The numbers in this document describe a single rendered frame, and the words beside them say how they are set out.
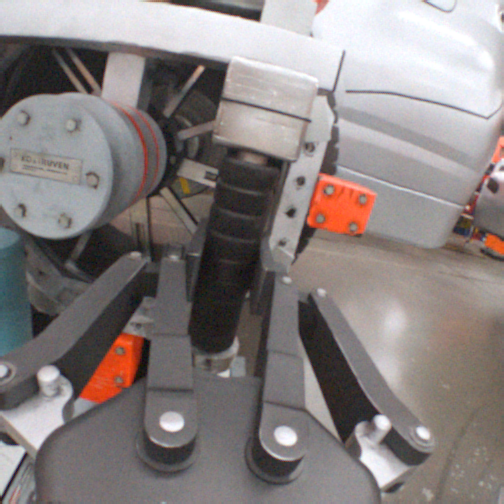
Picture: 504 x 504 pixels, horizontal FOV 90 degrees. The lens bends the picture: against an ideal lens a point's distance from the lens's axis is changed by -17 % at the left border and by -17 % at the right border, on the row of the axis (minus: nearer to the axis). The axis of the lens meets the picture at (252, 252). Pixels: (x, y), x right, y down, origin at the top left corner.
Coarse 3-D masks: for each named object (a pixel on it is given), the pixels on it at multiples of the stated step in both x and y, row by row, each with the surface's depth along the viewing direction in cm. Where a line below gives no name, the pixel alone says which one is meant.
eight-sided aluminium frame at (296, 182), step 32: (0, 64) 33; (320, 96) 34; (320, 128) 36; (320, 160) 37; (288, 192) 39; (0, 224) 40; (288, 224) 40; (32, 256) 45; (288, 256) 42; (32, 288) 42; (64, 288) 47
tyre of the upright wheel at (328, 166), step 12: (12, 72) 38; (0, 96) 39; (0, 108) 40; (336, 120) 44; (336, 132) 44; (324, 156) 45; (336, 156) 46; (324, 168) 46; (336, 168) 47; (312, 228) 50; (300, 240) 50; (300, 252) 52; (72, 276) 51
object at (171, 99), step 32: (32, 64) 39; (64, 64) 40; (96, 64) 55; (160, 96) 43; (160, 128) 48; (192, 128) 45; (192, 160) 47; (160, 192) 48; (192, 224) 51; (64, 256) 51; (96, 256) 57; (160, 256) 66
